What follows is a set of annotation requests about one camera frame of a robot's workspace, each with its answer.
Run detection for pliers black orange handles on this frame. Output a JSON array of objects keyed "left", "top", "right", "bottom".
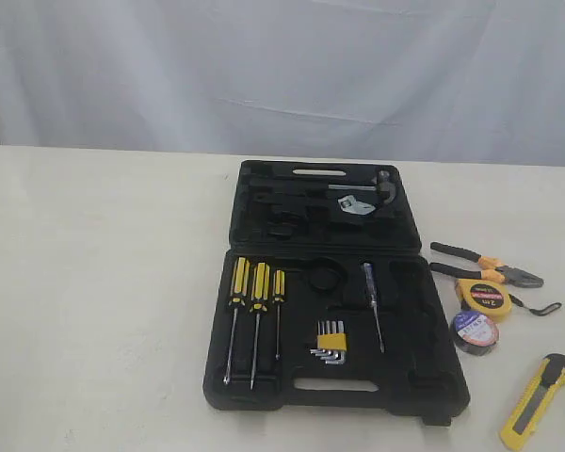
[{"left": 429, "top": 242, "right": 544, "bottom": 288}]

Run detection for black electrical tape roll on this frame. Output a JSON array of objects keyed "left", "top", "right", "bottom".
[{"left": 450, "top": 310, "right": 499, "bottom": 356}]

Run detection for yellow tape measure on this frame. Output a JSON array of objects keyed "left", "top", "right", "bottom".
[{"left": 455, "top": 279, "right": 562, "bottom": 323}]

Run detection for yellow black utility knife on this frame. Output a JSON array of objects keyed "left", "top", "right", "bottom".
[{"left": 499, "top": 353, "right": 565, "bottom": 451}]

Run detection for black plastic tool case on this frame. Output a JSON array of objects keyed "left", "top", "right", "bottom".
[{"left": 202, "top": 160, "right": 470, "bottom": 426}]

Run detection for small yellow black screwdriver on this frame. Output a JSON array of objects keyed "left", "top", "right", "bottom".
[{"left": 272, "top": 269, "right": 285, "bottom": 361}]

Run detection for middle yellow black screwdriver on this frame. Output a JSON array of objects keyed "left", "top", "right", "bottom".
[{"left": 250, "top": 262, "right": 270, "bottom": 390}]

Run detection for large yellow black screwdriver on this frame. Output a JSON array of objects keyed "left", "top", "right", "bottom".
[{"left": 223, "top": 256, "right": 250, "bottom": 385}]

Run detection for adjustable wrench with label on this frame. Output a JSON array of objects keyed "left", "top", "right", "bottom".
[{"left": 337, "top": 195, "right": 377, "bottom": 217}]

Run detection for claw hammer steel head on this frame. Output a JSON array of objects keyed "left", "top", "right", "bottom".
[{"left": 328, "top": 170, "right": 396, "bottom": 205}]

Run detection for hex key set yellow holder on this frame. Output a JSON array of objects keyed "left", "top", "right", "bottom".
[{"left": 310, "top": 320, "right": 347, "bottom": 365}]

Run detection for white backdrop curtain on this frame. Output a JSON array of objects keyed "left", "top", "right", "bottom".
[{"left": 0, "top": 1, "right": 565, "bottom": 166}]

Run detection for clear handle tester screwdriver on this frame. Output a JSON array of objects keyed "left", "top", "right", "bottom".
[{"left": 362, "top": 262, "right": 385, "bottom": 353}]

